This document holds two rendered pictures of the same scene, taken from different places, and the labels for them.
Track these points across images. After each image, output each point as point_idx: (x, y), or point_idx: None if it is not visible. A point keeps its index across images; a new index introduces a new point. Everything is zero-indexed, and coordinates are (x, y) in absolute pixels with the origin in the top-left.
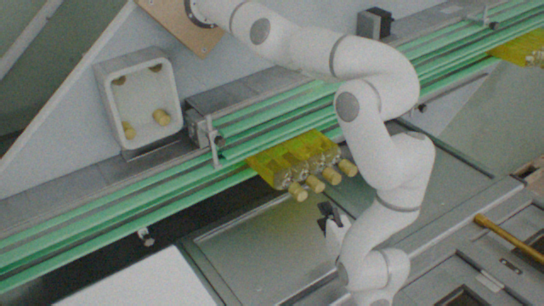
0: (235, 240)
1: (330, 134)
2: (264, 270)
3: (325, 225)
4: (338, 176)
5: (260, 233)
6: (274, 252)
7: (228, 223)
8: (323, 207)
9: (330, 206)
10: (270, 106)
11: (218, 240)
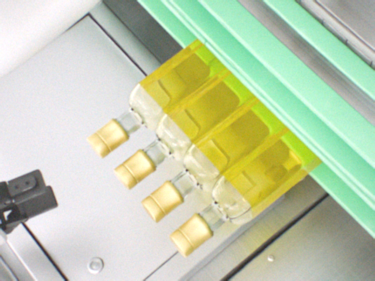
0: (92, 74)
1: (356, 202)
2: (20, 131)
3: (31, 202)
4: (150, 213)
5: (108, 112)
6: (62, 140)
7: (130, 57)
8: (19, 180)
9: (23, 193)
10: (270, 19)
11: (90, 50)
